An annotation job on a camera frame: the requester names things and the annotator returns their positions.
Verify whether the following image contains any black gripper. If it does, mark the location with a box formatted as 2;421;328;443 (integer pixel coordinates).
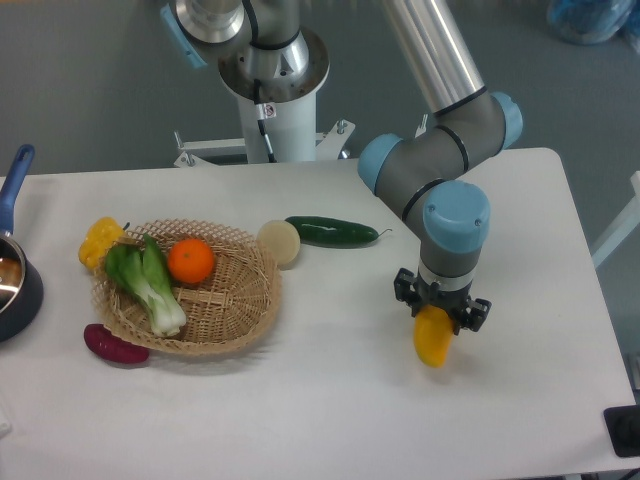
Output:
394;268;492;335

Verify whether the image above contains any yellow mango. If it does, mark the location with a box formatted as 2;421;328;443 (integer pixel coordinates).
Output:
413;305;454;368

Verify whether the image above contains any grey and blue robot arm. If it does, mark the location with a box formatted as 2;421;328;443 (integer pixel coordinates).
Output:
161;1;523;331

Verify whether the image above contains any green cucumber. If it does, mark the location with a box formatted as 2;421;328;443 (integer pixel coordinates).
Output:
285;216;388;249

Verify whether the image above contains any woven wicker basket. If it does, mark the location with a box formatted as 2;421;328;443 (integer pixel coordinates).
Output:
92;219;281;356

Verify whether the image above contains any black device at edge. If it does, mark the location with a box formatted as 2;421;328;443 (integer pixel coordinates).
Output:
603;405;639;458

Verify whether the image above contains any orange fruit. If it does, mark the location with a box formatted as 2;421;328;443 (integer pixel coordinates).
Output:
167;238;216;284

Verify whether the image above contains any green bok choy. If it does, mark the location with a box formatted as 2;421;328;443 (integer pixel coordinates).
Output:
104;234;187;338

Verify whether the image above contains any blue plastic bag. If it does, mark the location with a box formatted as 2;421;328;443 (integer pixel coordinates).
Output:
546;0;639;53

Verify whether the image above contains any purple sweet potato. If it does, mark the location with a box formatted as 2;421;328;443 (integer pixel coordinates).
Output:
83;324;149;365

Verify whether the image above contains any yellow bell pepper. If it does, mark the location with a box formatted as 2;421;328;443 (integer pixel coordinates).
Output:
78;217;126;272

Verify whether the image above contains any dark blue saucepan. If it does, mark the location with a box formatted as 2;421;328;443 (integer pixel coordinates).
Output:
1;144;44;342

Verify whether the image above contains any white frame at right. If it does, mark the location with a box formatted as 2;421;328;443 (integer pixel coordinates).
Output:
591;171;639;269

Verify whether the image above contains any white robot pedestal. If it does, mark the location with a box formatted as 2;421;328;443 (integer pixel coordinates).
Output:
218;27;330;164

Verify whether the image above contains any black cable on pedestal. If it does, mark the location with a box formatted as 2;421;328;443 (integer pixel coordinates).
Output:
252;78;278;164

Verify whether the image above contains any white metal base frame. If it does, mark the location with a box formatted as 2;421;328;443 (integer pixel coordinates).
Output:
172;114;432;169

